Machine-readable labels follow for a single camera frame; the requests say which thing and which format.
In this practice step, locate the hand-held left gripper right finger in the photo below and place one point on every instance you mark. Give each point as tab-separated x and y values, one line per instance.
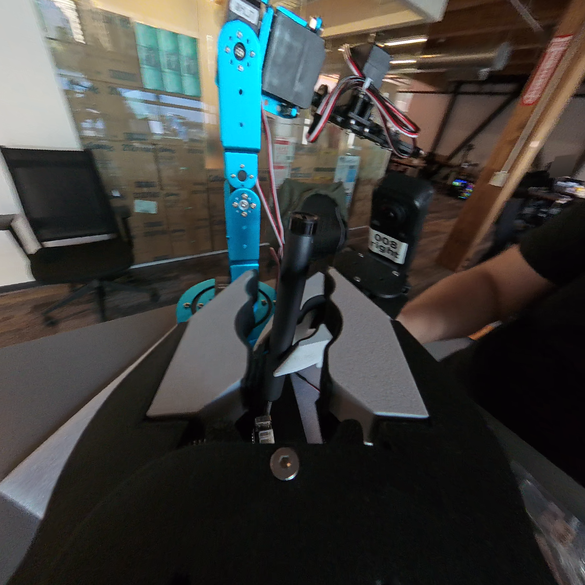
379	365

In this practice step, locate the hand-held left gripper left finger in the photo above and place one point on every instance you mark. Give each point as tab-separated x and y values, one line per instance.
201	365

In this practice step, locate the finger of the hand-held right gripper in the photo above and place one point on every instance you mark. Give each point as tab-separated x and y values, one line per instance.
304	354

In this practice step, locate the black electric screwdriver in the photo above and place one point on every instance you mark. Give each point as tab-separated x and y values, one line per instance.
292	283

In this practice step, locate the person's right forearm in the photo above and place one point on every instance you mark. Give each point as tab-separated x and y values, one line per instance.
466	301

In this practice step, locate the blue toy robot arm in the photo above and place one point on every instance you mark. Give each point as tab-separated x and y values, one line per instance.
240	114

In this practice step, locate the grey desk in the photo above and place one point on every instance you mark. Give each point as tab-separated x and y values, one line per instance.
68	365

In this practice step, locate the computer with coloured lights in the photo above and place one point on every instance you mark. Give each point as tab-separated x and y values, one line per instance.
461	187

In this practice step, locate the black office chair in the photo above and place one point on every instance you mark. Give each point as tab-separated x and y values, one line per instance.
327	224
68	205

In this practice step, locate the black circuit board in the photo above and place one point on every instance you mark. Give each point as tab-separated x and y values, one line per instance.
264	429

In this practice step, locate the white outlet box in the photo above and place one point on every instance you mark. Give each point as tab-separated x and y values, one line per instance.
498	178

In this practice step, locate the wooden pillar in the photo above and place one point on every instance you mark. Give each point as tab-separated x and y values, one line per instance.
502	160

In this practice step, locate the person's black shirt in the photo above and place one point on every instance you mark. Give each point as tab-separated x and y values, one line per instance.
525	365

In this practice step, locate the stack of cardboard boxes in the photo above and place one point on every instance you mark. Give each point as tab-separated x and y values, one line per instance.
151	205

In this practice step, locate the red white sign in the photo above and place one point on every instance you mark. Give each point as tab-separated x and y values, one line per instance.
546	68

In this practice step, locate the large clear zip bag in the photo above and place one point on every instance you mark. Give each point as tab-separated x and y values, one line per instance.
548	521

